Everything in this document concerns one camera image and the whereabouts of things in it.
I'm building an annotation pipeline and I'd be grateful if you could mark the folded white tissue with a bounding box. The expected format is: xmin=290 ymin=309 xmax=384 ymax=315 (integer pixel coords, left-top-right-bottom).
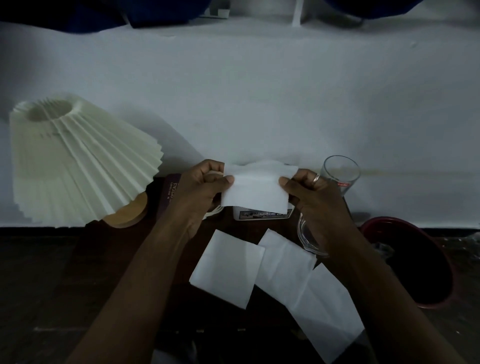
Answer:
xmin=189 ymin=229 xmax=266 ymax=310
xmin=254 ymin=228 xmax=318 ymax=320
xmin=288 ymin=262 xmax=365 ymax=364

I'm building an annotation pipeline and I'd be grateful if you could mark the wooden lamp base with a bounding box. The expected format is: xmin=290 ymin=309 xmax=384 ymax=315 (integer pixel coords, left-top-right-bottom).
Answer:
xmin=102 ymin=190 xmax=149 ymax=229

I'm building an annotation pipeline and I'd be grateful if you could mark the white tissue sheet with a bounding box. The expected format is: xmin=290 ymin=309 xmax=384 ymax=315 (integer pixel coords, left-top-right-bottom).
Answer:
xmin=220 ymin=160 xmax=299 ymax=214

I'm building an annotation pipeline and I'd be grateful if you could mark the person's right hand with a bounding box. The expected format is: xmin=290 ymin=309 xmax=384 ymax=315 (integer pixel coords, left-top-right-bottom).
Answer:
xmin=278 ymin=169 xmax=357 ymax=256

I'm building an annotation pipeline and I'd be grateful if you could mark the person's left forearm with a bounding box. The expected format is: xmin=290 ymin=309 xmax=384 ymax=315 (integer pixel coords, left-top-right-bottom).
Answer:
xmin=65 ymin=224 xmax=199 ymax=364

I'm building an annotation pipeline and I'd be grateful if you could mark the clear glass bowl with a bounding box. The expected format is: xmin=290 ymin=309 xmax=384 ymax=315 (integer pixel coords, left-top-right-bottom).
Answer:
xmin=297 ymin=213 xmax=329 ymax=258

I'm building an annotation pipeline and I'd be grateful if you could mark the clear drinking glass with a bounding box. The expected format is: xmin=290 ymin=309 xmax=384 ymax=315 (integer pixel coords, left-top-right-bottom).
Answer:
xmin=320 ymin=155 xmax=361 ymax=198

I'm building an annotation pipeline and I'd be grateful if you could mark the person's right forearm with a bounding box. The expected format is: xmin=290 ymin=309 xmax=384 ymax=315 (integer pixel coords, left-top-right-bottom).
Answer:
xmin=322 ymin=227 xmax=467 ymax=364

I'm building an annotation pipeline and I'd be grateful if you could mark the person's left hand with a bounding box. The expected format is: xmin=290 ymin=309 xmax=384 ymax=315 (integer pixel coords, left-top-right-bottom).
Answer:
xmin=161 ymin=159 xmax=235 ymax=241

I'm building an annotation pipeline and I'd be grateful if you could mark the dark blue cloth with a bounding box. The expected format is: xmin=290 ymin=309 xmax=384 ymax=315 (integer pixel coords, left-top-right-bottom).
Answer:
xmin=0 ymin=0 xmax=211 ymax=35
xmin=325 ymin=0 xmax=425 ymax=20

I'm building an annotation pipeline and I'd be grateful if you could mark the maroon book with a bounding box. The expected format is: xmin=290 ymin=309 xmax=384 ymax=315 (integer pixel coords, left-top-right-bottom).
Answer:
xmin=155 ymin=173 xmax=183 ymax=223

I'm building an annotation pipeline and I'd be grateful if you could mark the red plastic bin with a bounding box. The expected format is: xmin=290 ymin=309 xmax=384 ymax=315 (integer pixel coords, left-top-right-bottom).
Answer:
xmin=359 ymin=216 xmax=457 ymax=311

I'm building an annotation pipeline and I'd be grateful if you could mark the white tissue box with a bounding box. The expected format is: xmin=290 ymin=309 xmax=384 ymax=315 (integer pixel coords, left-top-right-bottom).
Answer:
xmin=232 ymin=204 xmax=295 ymax=222

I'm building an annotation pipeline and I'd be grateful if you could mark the cream pleated lamp shade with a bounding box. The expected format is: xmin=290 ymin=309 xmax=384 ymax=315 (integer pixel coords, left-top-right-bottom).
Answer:
xmin=9 ymin=92 xmax=164 ymax=229

